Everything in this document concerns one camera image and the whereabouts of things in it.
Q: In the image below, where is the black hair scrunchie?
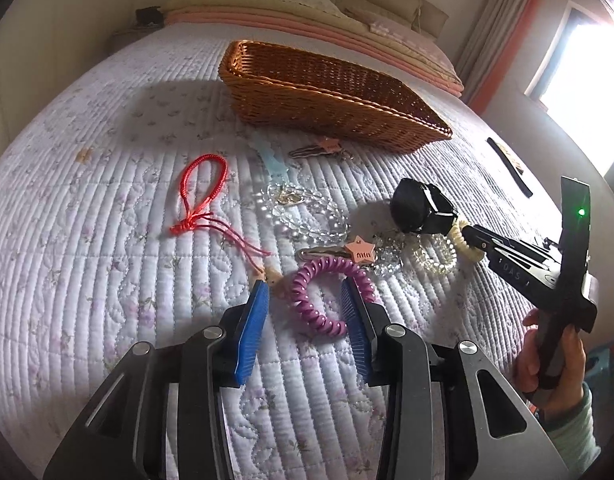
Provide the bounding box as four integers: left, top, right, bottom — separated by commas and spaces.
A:
389, 178, 458, 235

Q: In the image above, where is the silver crystal bracelet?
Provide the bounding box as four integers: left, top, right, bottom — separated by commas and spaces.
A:
368, 228, 413, 276

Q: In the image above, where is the purple spiral hair tie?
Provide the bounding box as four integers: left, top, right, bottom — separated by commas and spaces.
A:
289, 257, 376, 339

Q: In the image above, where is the pink star snap clip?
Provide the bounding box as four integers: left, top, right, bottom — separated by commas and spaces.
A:
296, 235, 377, 266

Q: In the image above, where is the red cord bracelet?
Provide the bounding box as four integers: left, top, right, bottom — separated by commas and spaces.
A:
168, 153, 272, 259

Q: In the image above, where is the clear bead necklace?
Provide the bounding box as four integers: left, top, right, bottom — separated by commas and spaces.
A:
256, 181, 352, 244

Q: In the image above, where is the green right sleeve forearm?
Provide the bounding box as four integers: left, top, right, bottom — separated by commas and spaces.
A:
542, 382, 601, 479

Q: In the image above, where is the person's right hand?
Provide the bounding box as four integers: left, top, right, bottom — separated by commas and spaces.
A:
514, 309, 586, 422

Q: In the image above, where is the quilted floral bedspread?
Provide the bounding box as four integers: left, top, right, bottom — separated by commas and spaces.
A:
0, 24, 561, 479

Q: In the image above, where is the window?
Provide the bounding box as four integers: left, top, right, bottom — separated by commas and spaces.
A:
525, 2, 614, 188

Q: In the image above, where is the light blue hair clip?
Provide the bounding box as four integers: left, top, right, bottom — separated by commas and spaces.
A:
252, 132, 290, 184

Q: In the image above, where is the brown wicker basket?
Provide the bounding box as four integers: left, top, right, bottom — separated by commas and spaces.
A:
219, 40, 452, 153

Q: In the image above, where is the beige pink curtain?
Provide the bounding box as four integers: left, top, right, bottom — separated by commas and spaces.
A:
456, 0, 536, 114

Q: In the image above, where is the pink folded blanket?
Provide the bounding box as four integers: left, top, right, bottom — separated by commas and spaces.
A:
165, 6, 464, 98

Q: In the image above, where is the dark bedside object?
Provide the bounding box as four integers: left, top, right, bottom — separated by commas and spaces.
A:
134, 6, 165, 27

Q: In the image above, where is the black strap on bed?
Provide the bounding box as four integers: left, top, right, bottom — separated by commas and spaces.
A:
486, 136, 535, 200

